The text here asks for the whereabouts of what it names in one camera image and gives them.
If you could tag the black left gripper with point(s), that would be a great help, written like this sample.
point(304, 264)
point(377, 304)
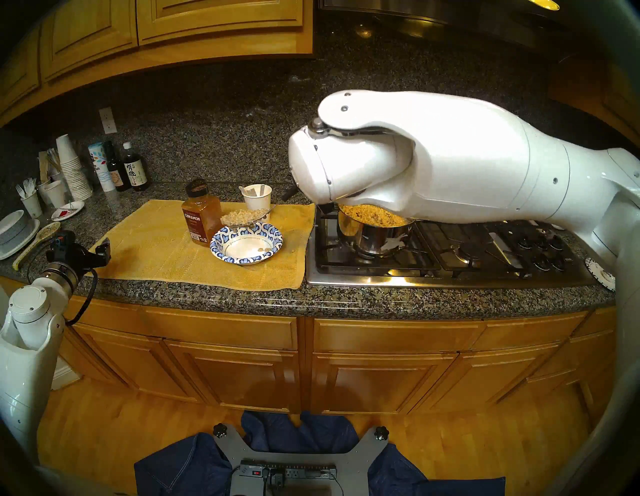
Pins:
point(75, 260)

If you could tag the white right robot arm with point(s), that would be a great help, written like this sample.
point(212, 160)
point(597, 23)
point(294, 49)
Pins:
point(450, 160)

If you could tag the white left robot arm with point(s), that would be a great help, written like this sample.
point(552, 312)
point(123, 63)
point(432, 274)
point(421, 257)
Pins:
point(27, 350)

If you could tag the wooden spoon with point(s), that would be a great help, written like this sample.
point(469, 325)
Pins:
point(45, 232)

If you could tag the ground cinnamon jar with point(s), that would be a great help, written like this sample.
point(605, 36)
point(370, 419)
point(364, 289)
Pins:
point(200, 220)

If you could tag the scooped oatmeal portion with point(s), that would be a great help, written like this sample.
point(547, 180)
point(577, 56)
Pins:
point(244, 216)

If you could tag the blue patterned paper bowl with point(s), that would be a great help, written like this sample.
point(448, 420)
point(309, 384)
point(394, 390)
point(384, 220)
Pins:
point(267, 236)

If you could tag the oatmeal in saucepan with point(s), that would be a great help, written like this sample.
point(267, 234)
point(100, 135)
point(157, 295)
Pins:
point(375, 215)

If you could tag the yellow terry towel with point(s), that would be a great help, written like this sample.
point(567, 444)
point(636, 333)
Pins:
point(150, 250)

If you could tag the small white plate red stain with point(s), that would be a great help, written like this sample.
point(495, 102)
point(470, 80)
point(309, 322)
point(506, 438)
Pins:
point(69, 210)

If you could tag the large white plate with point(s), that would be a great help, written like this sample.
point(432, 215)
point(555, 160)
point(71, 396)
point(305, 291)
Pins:
point(31, 237)

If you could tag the white paper cup with sticks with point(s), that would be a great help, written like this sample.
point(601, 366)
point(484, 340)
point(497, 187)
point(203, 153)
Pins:
point(42, 192)
point(55, 195)

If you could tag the dark oil bottle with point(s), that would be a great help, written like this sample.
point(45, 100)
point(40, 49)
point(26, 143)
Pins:
point(117, 175)

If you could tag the white salt canister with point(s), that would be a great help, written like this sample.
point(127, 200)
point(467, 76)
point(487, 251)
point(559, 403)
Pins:
point(102, 172)

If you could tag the stack of white paper cups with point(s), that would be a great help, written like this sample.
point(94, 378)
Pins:
point(75, 175)

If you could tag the white paper cup with forks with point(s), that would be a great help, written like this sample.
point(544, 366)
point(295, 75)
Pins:
point(32, 206)

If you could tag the soy sauce bottle white cap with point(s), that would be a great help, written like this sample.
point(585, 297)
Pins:
point(136, 172)

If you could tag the grey stack of paper plates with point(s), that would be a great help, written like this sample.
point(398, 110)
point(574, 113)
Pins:
point(12, 227)

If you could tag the white plastic fork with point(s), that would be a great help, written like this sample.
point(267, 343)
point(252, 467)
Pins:
point(32, 185)
point(27, 187)
point(20, 191)

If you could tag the flat wooden cutlery pack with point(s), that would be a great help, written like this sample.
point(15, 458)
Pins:
point(43, 165)

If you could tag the bundle of wooden stir sticks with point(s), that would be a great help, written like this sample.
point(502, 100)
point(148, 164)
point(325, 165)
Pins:
point(54, 157)

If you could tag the white paper cup with spoons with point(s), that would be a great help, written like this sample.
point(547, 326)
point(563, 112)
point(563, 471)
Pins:
point(259, 201)

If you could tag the wooden lower cabinets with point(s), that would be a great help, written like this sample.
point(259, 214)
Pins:
point(300, 360)

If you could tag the wooden cabinets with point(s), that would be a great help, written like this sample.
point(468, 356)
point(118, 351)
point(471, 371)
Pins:
point(175, 25)
point(300, 360)

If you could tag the dark blue denim cloth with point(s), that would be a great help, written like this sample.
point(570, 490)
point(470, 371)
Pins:
point(190, 470)

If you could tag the wooden upper cabinets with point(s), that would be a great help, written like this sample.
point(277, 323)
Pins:
point(175, 25)

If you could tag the stainless steel saucepan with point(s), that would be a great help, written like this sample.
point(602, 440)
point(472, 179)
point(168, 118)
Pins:
point(370, 240)

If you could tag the stainless gas cooktop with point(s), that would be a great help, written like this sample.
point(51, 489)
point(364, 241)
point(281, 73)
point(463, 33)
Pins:
point(450, 255)

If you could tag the blue patterned paper plate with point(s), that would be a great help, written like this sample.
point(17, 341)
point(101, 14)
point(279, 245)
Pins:
point(600, 274)

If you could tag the dark wooden corner cabinet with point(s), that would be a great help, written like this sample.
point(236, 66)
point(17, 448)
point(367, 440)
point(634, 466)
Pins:
point(590, 95)

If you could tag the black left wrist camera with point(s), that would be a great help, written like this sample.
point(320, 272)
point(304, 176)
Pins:
point(64, 240)

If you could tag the white wall outlet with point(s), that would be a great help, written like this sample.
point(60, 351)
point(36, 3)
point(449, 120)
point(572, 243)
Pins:
point(108, 120)

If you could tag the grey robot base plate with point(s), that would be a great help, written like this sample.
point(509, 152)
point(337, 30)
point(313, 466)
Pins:
point(360, 460)

